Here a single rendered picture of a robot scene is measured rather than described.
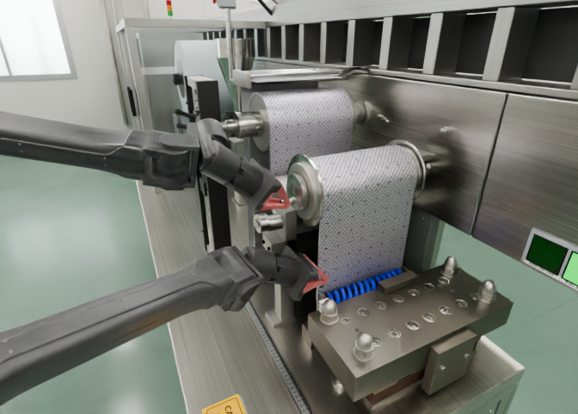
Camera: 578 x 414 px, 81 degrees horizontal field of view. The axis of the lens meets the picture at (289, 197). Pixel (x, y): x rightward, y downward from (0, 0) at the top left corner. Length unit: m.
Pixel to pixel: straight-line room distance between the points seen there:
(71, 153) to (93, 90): 5.53
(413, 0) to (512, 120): 0.36
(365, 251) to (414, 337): 0.19
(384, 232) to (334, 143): 0.28
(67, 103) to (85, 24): 1.15
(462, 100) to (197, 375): 0.78
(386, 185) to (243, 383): 0.49
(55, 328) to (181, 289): 0.15
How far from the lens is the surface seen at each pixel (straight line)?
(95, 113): 6.14
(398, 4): 0.95
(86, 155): 0.57
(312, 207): 0.65
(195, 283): 0.50
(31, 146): 0.59
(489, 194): 0.78
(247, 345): 0.84
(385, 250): 0.81
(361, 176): 0.68
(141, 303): 0.45
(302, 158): 0.67
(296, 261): 0.67
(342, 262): 0.74
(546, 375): 2.32
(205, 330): 0.89
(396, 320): 0.74
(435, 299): 0.81
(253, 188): 0.59
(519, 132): 0.74
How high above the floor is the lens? 1.52
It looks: 25 degrees down
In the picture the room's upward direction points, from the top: straight up
